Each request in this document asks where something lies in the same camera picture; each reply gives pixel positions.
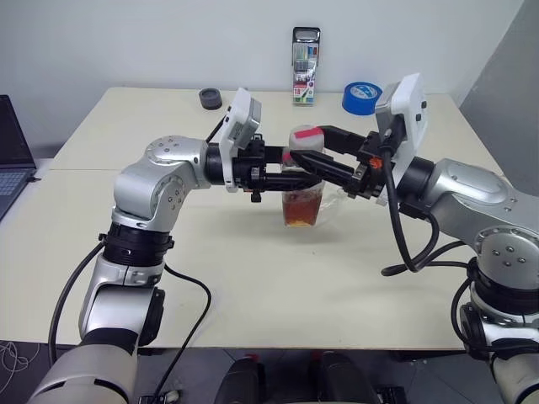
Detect dark laptop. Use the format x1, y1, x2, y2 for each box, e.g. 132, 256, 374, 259
0, 94, 42, 222

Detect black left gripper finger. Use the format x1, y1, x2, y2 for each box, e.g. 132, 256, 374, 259
261, 172, 323, 191
264, 145, 292, 164

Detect dark rounded shape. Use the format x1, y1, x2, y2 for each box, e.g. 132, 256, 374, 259
215, 355, 267, 404
309, 350, 379, 404

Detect marker pen pack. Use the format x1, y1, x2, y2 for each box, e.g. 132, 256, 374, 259
290, 26, 323, 108

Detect clear bottle with red strip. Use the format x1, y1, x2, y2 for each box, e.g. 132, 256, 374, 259
280, 124, 326, 229

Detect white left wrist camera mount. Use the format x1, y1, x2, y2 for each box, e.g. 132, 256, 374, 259
221, 87, 264, 194

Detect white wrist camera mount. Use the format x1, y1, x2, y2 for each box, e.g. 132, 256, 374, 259
221, 87, 264, 194
374, 73, 431, 207

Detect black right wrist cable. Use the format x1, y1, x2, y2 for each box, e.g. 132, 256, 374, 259
378, 130, 475, 278

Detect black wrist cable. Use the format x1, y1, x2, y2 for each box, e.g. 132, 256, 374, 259
378, 130, 475, 278
205, 120, 227, 146

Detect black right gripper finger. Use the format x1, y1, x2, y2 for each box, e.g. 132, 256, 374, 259
290, 150, 361, 189
318, 124, 371, 157

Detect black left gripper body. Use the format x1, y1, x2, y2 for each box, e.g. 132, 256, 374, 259
232, 132, 270, 205

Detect blue tape roll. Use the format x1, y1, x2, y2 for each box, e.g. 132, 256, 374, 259
341, 80, 383, 115

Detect small black round container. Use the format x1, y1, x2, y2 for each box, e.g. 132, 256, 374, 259
198, 88, 223, 112

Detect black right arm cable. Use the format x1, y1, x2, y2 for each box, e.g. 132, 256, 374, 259
450, 277, 479, 359

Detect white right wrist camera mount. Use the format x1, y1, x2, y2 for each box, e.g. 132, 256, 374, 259
374, 73, 431, 207

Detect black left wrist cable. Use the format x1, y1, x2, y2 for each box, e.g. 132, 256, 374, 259
205, 120, 227, 146

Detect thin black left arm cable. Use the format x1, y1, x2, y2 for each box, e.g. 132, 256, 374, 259
154, 263, 212, 401

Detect white cord on floor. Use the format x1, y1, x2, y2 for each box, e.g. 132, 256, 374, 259
0, 339, 40, 380

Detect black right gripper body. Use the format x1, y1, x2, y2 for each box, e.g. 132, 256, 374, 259
349, 130, 395, 201

